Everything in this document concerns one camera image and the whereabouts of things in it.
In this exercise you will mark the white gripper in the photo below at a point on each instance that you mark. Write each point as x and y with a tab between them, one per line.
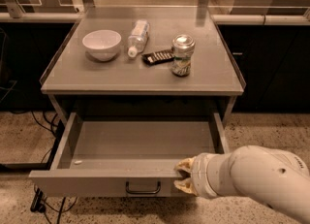
200	174

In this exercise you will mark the grey top drawer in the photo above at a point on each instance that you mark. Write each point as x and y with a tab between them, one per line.
126	158

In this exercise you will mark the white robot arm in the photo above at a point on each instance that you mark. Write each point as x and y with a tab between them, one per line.
275	178

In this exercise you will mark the grey drawer cabinet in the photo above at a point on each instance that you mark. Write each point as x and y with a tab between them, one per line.
213	72

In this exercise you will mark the black snack bar packet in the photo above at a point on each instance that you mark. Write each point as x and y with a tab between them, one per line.
157	57

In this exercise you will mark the green soda can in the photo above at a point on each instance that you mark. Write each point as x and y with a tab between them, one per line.
183	47

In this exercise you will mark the clear plastic bottle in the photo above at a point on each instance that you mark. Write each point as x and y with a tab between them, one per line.
138	38

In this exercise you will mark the white ceramic bowl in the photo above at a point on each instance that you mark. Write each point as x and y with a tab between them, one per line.
102	45

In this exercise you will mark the white rail ledge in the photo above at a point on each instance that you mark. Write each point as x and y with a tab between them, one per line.
219	19

